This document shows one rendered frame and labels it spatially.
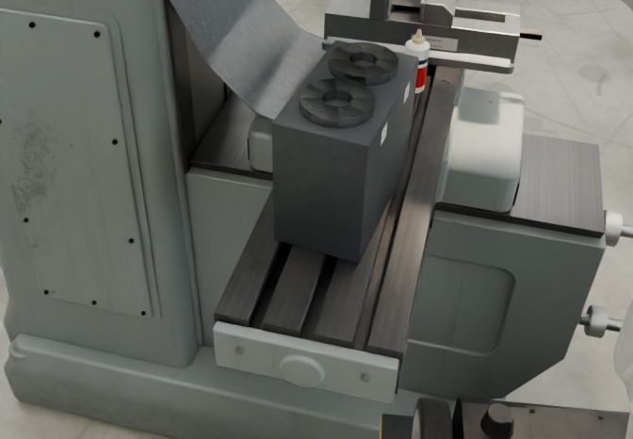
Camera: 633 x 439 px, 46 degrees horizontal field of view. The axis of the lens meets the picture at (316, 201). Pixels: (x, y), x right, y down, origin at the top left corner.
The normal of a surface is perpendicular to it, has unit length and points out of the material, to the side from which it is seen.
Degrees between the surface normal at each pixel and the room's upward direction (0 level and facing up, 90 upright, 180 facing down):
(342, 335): 0
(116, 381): 68
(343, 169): 90
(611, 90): 0
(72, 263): 88
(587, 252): 90
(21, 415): 0
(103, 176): 88
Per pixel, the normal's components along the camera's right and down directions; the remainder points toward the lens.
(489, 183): -0.24, 0.62
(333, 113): 0.02, -0.76
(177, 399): -0.22, 0.29
